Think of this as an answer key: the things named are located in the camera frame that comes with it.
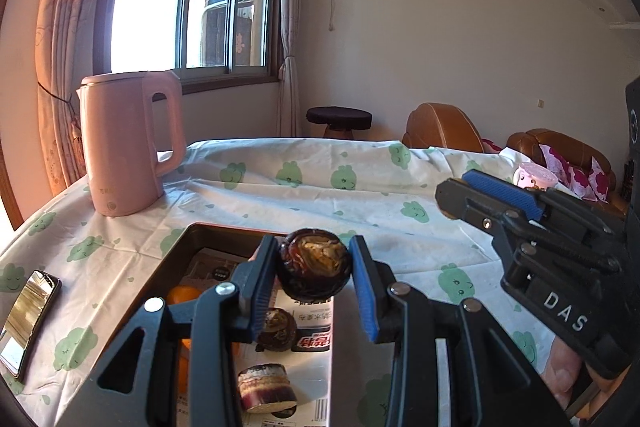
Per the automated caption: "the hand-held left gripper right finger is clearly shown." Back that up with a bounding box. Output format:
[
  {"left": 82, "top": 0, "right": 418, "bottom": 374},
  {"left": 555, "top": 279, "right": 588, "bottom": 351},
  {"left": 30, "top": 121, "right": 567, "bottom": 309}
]
[{"left": 348, "top": 235, "right": 572, "bottom": 427}]

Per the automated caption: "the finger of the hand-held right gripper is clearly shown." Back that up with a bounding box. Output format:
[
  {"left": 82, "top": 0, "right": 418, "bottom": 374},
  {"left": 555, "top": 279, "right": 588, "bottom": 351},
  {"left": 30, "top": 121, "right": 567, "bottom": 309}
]
[
  {"left": 461, "top": 169, "right": 627, "bottom": 239},
  {"left": 434, "top": 178, "right": 620, "bottom": 272}
]

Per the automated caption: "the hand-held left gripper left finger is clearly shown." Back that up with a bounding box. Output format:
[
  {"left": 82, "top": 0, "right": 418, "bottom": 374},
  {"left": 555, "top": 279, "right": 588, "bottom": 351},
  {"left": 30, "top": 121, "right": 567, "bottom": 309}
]
[{"left": 90, "top": 235, "right": 280, "bottom": 427}]

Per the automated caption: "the large orange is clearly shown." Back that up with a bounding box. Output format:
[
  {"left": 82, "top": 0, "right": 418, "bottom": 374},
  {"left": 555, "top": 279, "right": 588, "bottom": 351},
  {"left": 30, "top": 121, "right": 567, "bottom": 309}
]
[{"left": 166, "top": 286, "right": 201, "bottom": 306}]

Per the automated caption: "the pink metal tin box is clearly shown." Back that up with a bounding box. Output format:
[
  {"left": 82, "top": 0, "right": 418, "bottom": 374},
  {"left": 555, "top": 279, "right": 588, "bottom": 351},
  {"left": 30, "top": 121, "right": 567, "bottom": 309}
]
[{"left": 55, "top": 222, "right": 336, "bottom": 427}]

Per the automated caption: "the small orange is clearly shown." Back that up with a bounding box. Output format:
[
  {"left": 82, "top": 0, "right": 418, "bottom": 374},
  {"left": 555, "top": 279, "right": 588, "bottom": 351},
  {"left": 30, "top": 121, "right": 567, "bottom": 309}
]
[{"left": 175, "top": 339, "right": 192, "bottom": 395}]

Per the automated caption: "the person's right hand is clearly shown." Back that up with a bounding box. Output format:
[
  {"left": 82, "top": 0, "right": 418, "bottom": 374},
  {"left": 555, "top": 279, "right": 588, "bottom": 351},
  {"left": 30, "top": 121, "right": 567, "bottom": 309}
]
[{"left": 544, "top": 336, "right": 617, "bottom": 414}]

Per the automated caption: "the pink cartoon cup with lid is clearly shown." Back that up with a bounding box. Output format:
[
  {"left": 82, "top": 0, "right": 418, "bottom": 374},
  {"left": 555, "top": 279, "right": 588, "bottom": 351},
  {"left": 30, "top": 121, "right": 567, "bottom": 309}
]
[{"left": 512, "top": 162, "right": 559, "bottom": 191}]

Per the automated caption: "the brown leather sofa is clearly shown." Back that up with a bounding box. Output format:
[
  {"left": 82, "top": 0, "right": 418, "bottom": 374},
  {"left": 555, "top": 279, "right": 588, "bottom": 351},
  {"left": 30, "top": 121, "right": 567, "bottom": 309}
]
[{"left": 506, "top": 129, "right": 627, "bottom": 208}]

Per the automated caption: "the floral pillow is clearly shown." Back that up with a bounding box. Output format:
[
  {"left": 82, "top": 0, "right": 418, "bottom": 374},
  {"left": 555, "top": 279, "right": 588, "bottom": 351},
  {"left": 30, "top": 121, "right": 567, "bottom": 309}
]
[{"left": 537, "top": 144, "right": 619, "bottom": 204}]

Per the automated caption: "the brown leather armchair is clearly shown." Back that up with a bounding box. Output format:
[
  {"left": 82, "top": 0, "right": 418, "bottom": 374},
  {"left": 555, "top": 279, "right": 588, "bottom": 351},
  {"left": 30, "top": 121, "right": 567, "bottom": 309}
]
[{"left": 401, "top": 103, "right": 485, "bottom": 152}]

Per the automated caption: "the white cloud print tablecloth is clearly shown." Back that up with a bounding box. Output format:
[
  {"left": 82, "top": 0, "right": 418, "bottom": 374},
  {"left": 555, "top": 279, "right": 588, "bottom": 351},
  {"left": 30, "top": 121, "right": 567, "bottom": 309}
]
[{"left": 0, "top": 138, "right": 631, "bottom": 427}]

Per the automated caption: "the printed paper leaflet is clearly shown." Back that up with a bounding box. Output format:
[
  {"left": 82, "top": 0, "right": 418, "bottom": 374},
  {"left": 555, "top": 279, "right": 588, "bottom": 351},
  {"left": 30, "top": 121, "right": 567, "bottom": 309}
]
[{"left": 187, "top": 247, "right": 334, "bottom": 427}]

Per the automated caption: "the black round stool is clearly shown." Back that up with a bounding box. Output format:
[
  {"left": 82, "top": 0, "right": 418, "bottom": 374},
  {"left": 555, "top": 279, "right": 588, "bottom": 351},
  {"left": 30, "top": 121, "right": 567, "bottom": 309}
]
[{"left": 306, "top": 106, "right": 373, "bottom": 138}]

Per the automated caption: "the pink electric kettle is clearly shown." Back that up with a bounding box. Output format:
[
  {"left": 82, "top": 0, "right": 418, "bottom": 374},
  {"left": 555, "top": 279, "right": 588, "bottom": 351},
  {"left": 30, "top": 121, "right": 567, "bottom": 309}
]
[{"left": 76, "top": 72, "right": 188, "bottom": 218}]

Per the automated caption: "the narrow pink curtain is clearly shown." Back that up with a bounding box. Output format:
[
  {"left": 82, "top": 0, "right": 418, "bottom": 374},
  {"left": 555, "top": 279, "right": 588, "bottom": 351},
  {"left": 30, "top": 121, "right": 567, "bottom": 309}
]
[{"left": 277, "top": 0, "right": 314, "bottom": 138}]

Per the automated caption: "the black smartphone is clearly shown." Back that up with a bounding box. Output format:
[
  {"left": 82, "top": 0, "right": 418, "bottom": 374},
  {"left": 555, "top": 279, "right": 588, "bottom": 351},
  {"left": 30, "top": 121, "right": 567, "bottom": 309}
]
[{"left": 0, "top": 269, "right": 63, "bottom": 380}]

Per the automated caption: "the white air conditioner pipe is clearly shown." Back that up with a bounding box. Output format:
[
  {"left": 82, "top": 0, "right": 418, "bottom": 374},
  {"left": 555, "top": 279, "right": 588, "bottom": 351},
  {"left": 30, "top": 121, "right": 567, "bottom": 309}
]
[{"left": 305, "top": 0, "right": 337, "bottom": 31}]

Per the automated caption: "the wooden framed glass door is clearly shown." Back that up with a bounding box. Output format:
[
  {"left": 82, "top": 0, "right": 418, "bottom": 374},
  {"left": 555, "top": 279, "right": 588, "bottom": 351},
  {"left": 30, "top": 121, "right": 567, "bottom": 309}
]
[{"left": 0, "top": 0, "right": 24, "bottom": 229}]

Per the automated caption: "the wide pink curtain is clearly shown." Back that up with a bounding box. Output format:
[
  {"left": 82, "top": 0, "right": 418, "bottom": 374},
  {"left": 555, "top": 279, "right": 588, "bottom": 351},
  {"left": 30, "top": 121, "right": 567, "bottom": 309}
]
[{"left": 35, "top": 0, "right": 137, "bottom": 198}]

